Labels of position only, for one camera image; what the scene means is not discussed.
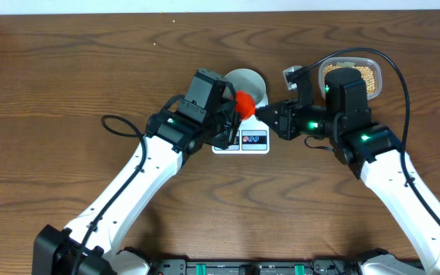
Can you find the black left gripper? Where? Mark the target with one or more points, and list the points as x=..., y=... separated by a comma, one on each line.
x=232, y=118

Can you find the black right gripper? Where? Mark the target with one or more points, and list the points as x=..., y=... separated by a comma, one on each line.
x=284, y=124

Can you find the red plastic measuring scoop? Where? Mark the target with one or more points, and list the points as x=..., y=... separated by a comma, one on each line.
x=244, y=105

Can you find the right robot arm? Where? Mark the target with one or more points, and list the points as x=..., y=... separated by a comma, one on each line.
x=372, y=151

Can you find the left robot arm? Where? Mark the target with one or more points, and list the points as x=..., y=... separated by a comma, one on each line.
x=91, y=242

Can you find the white digital kitchen scale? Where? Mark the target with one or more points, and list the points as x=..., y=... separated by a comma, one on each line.
x=253, y=137

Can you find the pale grey round bowl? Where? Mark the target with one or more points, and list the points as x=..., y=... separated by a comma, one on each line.
x=250, y=82

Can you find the soybeans in container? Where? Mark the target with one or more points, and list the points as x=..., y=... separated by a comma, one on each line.
x=369, y=74

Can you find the clear plastic container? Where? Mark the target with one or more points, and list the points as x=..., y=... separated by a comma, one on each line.
x=358, y=61

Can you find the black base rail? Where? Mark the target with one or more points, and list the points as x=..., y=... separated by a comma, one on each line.
x=218, y=267

